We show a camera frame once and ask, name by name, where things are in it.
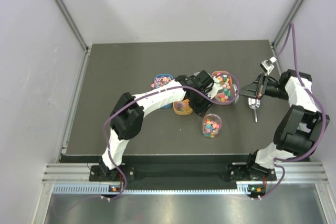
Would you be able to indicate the clear round jar lid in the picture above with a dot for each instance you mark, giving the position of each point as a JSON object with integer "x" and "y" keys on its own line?
{"x": 236, "y": 92}

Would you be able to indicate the pink tray of star candies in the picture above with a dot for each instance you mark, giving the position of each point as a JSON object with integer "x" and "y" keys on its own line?
{"x": 228, "y": 93}

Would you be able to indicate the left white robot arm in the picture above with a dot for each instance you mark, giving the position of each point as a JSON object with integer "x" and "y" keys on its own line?
{"x": 126, "y": 118}

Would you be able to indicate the yellow tray of popsicle candies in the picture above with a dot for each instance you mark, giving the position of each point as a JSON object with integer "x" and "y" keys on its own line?
{"x": 182, "y": 107}

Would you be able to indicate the blue tray of lollipops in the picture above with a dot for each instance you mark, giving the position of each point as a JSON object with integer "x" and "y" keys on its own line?
{"x": 162, "y": 79}

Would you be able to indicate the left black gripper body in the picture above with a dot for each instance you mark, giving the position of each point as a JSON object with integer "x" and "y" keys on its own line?
{"x": 210, "y": 86}

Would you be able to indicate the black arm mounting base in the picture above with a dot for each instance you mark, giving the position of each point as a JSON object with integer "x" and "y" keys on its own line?
{"x": 224, "y": 172}

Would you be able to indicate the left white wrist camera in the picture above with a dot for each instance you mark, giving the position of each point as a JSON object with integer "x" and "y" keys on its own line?
{"x": 213, "y": 89}

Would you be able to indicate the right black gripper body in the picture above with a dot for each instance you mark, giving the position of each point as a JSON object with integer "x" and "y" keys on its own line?
{"x": 272, "y": 88}

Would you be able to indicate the clear plastic jar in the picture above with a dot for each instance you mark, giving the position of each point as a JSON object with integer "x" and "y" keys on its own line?
{"x": 211, "y": 125}

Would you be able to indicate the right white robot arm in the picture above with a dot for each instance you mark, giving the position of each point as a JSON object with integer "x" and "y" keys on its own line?
{"x": 299, "y": 129}

